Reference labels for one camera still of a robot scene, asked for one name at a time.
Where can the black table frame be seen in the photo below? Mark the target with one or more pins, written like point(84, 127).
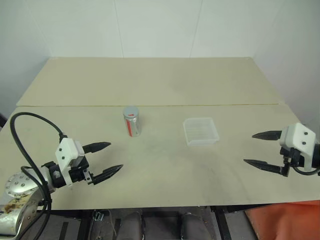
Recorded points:
point(222, 225)

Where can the clear plastic container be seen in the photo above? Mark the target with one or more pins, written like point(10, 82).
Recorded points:
point(200, 131)

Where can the dark rounded shape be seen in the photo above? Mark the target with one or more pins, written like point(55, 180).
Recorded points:
point(193, 226)
point(131, 225)

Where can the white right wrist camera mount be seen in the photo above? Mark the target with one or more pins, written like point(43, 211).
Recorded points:
point(298, 138)

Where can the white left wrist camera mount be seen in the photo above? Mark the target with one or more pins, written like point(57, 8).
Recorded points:
point(65, 152)

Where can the small metal clamp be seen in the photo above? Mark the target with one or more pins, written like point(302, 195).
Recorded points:
point(97, 216)

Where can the black furniture piece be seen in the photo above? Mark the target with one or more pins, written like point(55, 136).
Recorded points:
point(2, 121)

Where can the orange red sheet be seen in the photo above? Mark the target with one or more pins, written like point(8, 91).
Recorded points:
point(282, 220)

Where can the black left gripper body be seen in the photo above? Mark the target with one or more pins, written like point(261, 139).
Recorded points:
point(78, 175)

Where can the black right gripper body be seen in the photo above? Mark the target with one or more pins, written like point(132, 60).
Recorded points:
point(293, 156)

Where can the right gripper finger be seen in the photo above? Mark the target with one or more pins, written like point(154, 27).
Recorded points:
point(267, 136)
point(267, 166)

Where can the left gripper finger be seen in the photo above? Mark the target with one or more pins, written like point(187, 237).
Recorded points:
point(107, 173)
point(97, 147)

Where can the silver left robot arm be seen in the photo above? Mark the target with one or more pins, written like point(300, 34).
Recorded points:
point(17, 185)

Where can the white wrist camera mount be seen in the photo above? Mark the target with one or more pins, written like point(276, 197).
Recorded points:
point(65, 152)
point(298, 138)

